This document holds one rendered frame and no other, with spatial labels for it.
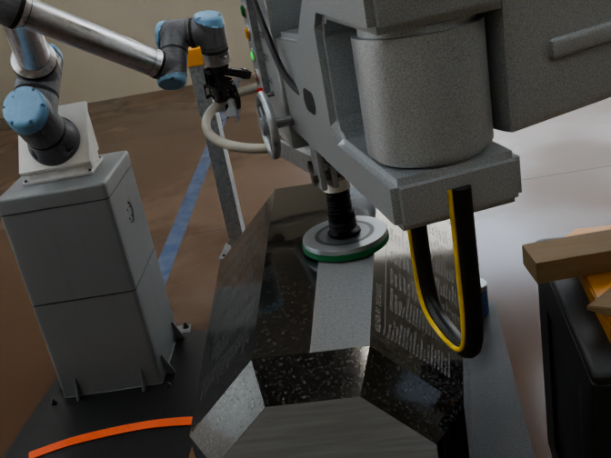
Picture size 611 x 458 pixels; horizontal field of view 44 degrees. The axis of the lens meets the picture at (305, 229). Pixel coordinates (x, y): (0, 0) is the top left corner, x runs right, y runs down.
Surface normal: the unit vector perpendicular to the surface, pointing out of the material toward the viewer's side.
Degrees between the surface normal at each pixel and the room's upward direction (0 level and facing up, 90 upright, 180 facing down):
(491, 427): 0
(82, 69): 90
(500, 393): 0
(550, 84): 90
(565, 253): 0
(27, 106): 52
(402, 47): 90
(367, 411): 90
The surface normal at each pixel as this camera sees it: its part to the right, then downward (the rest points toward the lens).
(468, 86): 0.53, 0.24
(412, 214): 0.24, 0.33
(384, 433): -0.06, 0.40
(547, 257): -0.17, -0.91
